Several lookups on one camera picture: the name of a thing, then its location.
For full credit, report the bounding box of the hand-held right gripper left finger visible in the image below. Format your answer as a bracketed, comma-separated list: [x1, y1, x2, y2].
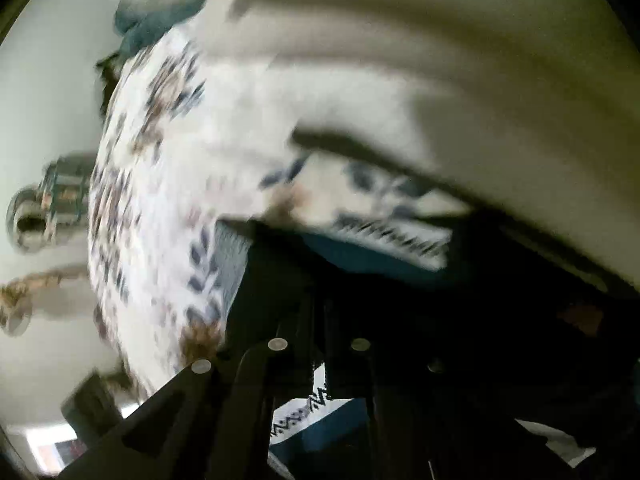
[59, 297, 328, 480]

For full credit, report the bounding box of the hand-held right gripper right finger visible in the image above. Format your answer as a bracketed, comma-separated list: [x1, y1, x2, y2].
[325, 300, 556, 480]

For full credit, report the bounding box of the white floral printed teal garment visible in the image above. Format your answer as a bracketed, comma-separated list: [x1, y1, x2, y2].
[87, 25, 473, 467]

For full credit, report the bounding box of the dark object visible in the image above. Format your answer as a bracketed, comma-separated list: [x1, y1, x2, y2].
[60, 371, 135, 445]

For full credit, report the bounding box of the white cloth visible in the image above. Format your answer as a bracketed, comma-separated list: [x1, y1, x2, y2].
[515, 417, 597, 467]

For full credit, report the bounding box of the window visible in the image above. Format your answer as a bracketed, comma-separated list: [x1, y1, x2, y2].
[24, 424, 85, 477]

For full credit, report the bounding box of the cream cloth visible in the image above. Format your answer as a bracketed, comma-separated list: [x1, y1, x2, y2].
[192, 0, 640, 293]

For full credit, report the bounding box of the teal cloth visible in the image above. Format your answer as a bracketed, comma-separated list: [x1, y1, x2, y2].
[114, 0, 208, 58]

